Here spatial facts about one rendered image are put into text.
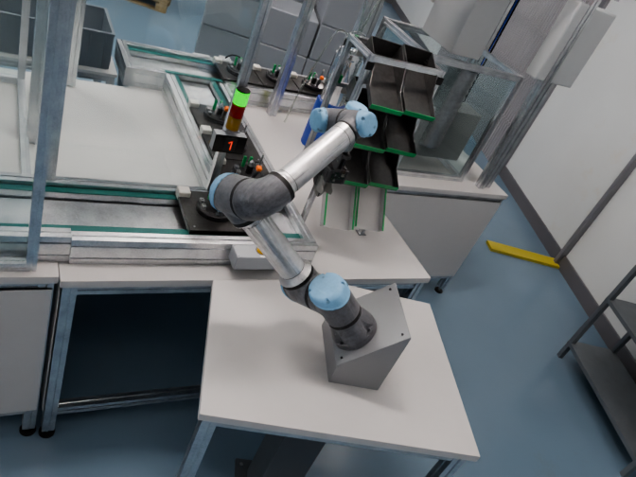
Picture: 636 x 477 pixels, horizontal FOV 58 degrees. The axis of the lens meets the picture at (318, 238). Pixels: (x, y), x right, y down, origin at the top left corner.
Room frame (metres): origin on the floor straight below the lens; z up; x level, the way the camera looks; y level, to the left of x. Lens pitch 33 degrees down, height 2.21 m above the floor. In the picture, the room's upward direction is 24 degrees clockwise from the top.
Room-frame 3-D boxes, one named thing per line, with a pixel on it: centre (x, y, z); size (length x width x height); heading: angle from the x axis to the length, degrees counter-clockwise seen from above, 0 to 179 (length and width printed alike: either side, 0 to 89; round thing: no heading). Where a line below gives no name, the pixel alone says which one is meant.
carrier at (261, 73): (3.28, 0.62, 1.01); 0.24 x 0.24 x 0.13; 37
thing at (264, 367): (1.49, -0.22, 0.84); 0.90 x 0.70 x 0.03; 109
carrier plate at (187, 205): (1.77, 0.40, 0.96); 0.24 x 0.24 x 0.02; 37
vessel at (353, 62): (2.90, 0.23, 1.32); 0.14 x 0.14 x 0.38
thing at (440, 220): (3.33, -0.32, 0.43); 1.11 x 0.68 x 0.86; 127
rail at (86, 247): (1.61, 0.35, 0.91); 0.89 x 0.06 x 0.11; 127
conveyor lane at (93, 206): (1.74, 0.48, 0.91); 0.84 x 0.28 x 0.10; 127
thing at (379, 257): (2.25, 0.50, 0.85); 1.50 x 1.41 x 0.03; 127
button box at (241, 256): (1.68, 0.17, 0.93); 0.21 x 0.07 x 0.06; 127
